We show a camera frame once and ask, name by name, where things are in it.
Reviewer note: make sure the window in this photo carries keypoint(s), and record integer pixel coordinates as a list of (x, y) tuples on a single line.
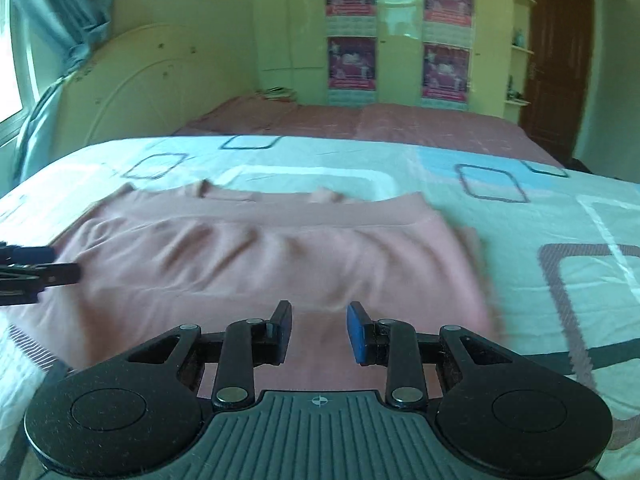
[(12, 60)]

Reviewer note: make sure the blue jar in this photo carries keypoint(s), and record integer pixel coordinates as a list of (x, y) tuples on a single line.
[(519, 38)]

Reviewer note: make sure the cream wardrobe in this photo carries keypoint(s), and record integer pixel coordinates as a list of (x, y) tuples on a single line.
[(395, 0)]

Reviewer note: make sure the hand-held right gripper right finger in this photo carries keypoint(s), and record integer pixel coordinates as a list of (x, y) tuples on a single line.
[(357, 332)]

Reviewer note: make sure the cream round headboard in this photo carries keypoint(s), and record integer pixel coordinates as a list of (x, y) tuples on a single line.
[(160, 80)]

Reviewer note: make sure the pink sweater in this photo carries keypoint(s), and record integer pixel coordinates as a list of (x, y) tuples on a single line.
[(250, 260)]

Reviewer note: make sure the brown wooden door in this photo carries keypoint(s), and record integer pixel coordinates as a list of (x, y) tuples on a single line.
[(557, 60)]

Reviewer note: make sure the maroon bed cover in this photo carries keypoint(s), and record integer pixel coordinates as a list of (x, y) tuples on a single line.
[(400, 125)]

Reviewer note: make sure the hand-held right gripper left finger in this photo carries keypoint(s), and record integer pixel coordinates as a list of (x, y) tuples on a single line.
[(281, 332)]

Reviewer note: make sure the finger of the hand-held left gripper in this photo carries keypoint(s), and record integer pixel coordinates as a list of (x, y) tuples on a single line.
[(47, 275), (27, 253)]

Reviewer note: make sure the blue curtain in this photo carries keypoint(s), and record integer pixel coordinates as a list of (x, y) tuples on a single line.
[(75, 10)]

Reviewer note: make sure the stack of books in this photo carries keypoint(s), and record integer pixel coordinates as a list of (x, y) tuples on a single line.
[(275, 94)]

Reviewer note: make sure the cream corner shelf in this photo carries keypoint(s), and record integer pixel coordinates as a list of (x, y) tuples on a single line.
[(520, 60)]

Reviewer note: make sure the bed with blue patterned sheet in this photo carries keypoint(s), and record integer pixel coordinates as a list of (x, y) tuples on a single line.
[(550, 240)]

